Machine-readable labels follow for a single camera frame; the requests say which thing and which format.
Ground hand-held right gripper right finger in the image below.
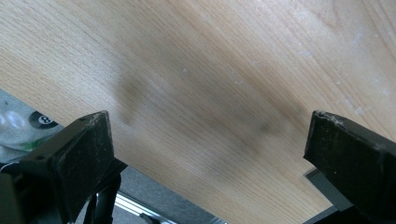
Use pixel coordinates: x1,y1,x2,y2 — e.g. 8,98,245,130
303,110,396,224

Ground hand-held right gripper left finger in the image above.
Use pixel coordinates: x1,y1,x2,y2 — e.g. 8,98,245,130
18,110,129,223

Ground grey metal table leg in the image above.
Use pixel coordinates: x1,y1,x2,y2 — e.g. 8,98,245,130
304,167,356,224

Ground grey printed cloth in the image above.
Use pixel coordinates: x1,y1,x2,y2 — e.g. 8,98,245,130
0,89,65,164

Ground silver metal rail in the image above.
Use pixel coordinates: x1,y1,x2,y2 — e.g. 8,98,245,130
114,190,228,224

